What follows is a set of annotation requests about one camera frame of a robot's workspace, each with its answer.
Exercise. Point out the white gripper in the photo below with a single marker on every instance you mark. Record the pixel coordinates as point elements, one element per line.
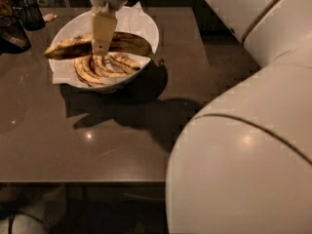
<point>103,24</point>

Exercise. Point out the large spotted banana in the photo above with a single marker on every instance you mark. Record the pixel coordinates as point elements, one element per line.
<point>122,42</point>

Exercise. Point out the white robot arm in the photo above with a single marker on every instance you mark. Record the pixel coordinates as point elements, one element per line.
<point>242,165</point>

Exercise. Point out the white oval bowl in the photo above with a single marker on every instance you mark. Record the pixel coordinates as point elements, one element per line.
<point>139,23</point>

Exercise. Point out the white paper liner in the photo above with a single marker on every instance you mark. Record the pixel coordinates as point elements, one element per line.
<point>133,20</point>

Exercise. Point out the bunch of small bananas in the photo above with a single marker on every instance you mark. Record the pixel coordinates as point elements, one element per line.
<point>102,71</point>

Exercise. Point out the small wrapper on table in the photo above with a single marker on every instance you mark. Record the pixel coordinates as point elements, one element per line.
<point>49,17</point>

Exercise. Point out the black mesh pen cup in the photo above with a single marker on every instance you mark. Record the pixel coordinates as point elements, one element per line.
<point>29,14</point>

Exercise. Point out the dark container at left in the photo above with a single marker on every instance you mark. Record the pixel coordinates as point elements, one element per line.
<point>13,39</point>

